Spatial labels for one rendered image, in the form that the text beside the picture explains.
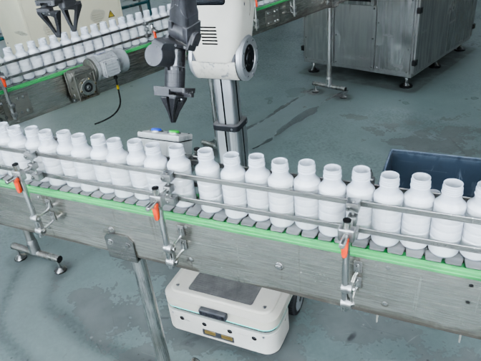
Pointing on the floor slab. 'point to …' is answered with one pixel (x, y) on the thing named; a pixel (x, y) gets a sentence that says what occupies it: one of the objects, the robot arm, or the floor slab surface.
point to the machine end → (389, 34)
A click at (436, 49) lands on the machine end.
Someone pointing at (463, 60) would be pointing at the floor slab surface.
